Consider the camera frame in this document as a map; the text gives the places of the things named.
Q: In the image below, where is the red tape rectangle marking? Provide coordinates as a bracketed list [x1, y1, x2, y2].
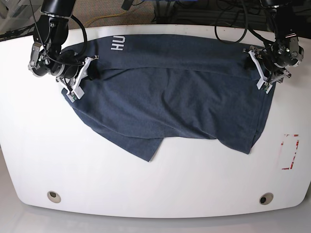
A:
[278, 134, 300, 170]

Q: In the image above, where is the dark blue T-shirt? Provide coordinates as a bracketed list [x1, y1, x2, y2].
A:
[69, 34, 274, 161]

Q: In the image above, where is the table cable grommet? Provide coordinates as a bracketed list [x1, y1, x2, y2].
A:
[259, 193, 274, 205]
[47, 191, 61, 203]

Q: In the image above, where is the left table cable grommet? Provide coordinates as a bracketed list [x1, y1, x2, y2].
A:
[47, 191, 61, 203]

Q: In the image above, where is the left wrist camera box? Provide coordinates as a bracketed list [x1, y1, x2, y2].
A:
[257, 79, 273, 94]

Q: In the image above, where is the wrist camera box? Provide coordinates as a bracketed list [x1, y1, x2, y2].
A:
[66, 87, 85, 102]
[257, 79, 273, 94]

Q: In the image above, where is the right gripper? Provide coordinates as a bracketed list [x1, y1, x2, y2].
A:
[56, 55, 101, 92]

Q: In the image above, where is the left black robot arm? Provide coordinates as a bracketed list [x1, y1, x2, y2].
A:
[244, 0, 304, 93]

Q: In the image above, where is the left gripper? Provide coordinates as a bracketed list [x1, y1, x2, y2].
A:
[243, 46, 291, 85]

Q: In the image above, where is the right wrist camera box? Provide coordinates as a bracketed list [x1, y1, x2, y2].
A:
[66, 87, 85, 102]

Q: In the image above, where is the right table cable grommet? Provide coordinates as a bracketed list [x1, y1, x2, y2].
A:
[259, 193, 274, 205]

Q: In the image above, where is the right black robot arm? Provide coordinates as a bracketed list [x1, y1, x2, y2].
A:
[28, 0, 99, 93]

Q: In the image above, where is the yellow cable on floor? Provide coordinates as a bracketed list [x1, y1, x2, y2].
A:
[84, 9, 127, 28]

